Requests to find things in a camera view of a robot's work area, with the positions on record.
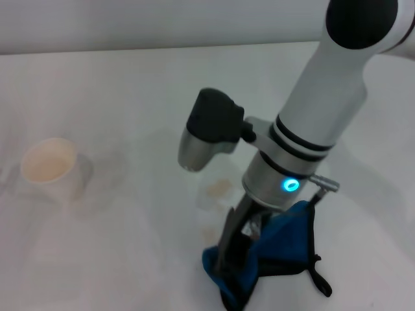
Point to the blue rag with black trim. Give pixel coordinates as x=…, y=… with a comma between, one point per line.
x=285, y=239

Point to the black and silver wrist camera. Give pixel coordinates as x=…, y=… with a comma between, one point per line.
x=210, y=126

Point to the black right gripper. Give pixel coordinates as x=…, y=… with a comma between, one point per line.
x=248, y=210

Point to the white paper cup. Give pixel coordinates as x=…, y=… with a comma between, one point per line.
x=53, y=170

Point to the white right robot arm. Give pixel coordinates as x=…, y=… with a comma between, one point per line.
x=327, y=87

